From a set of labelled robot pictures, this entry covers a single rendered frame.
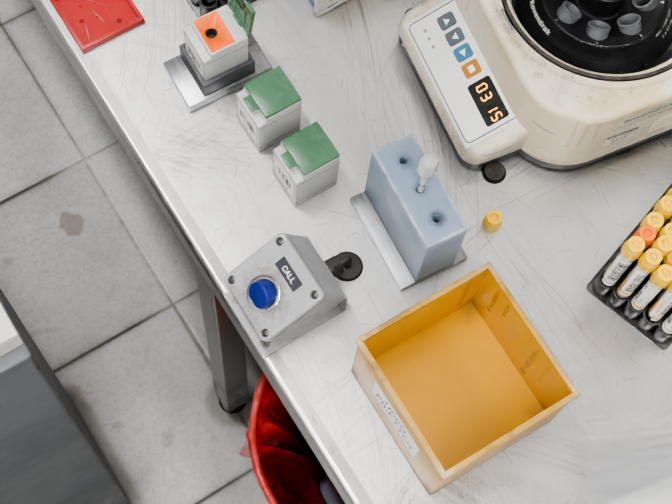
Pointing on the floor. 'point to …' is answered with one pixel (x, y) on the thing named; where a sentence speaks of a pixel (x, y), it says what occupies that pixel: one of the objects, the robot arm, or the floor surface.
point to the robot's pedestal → (46, 435)
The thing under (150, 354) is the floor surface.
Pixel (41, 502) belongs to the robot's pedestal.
